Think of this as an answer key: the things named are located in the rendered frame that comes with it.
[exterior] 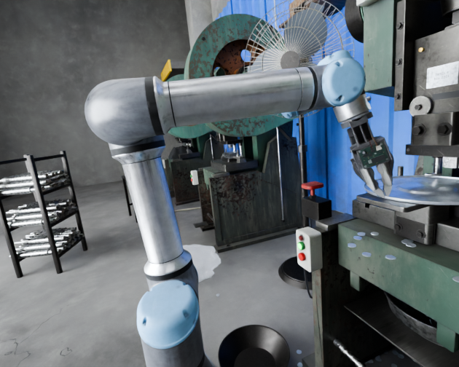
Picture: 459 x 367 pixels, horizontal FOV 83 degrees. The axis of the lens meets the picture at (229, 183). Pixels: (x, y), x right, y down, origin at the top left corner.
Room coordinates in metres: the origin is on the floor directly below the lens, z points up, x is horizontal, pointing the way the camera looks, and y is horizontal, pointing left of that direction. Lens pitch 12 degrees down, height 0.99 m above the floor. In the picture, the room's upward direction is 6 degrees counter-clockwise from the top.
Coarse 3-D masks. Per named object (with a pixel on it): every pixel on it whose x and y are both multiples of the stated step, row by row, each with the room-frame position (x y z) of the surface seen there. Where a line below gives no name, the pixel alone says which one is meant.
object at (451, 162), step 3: (444, 159) 0.72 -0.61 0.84; (447, 159) 0.71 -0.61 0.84; (450, 159) 0.70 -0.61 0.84; (453, 159) 0.69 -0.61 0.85; (456, 159) 0.69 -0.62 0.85; (444, 162) 0.72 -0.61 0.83; (447, 162) 0.71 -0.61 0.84; (450, 162) 0.70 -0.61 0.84; (453, 162) 0.69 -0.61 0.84; (456, 162) 0.69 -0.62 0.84; (444, 165) 0.71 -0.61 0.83; (447, 165) 0.71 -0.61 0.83; (450, 165) 0.70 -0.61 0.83; (453, 165) 0.69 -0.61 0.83; (456, 165) 0.69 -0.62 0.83
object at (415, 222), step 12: (372, 204) 0.62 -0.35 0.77; (384, 204) 0.59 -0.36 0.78; (396, 204) 0.57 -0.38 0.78; (408, 204) 0.56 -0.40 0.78; (420, 204) 0.56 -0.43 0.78; (396, 216) 0.68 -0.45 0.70; (408, 216) 0.65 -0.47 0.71; (420, 216) 0.62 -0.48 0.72; (432, 216) 0.60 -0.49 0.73; (444, 216) 0.62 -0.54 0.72; (396, 228) 0.67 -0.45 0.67; (408, 228) 0.65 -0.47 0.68; (420, 228) 0.62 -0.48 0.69; (432, 228) 0.60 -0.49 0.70; (420, 240) 0.62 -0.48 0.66; (432, 240) 0.60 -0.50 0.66
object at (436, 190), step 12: (396, 180) 0.78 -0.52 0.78; (408, 180) 0.76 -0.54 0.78; (420, 180) 0.75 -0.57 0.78; (432, 180) 0.74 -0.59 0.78; (444, 180) 0.72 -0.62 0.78; (456, 180) 0.71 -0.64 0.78; (372, 192) 0.66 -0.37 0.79; (396, 192) 0.65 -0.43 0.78; (408, 192) 0.64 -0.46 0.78; (420, 192) 0.62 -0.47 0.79; (432, 192) 0.61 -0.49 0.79; (444, 192) 0.60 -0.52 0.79; (456, 192) 0.60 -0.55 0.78; (432, 204) 0.54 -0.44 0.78; (444, 204) 0.53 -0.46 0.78; (456, 204) 0.52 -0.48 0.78
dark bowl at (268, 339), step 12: (228, 336) 1.02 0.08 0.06; (240, 336) 1.04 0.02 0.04; (252, 336) 1.04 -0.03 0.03; (264, 336) 1.03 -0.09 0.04; (276, 336) 1.00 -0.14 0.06; (228, 348) 0.98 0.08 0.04; (240, 348) 1.00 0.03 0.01; (252, 348) 1.01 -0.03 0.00; (264, 348) 1.00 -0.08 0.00; (276, 348) 0.97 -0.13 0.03; (288, 348) 0.92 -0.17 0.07; (228, 360) 0.93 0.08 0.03; (240, 360) 0.95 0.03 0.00; (252, 360) 0.94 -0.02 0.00; (264, 360) 0.94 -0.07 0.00; (276, 360) 0.93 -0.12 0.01; (288, 360) 0.87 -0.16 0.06
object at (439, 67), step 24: (456, 24) 0.69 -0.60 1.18; (432, 48) 0.70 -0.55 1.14; (456, 48) 0.65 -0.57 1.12; (432, 72) 0.70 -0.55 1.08; (456, 72) 0.65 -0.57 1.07; (432, 96) 0.70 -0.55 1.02; (456, 96) 0.65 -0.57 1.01; (432, 120) 0.67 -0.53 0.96; (456, 120) 0.62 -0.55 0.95; (432, 144) 0.66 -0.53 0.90; (456, 144) 0.63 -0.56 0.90
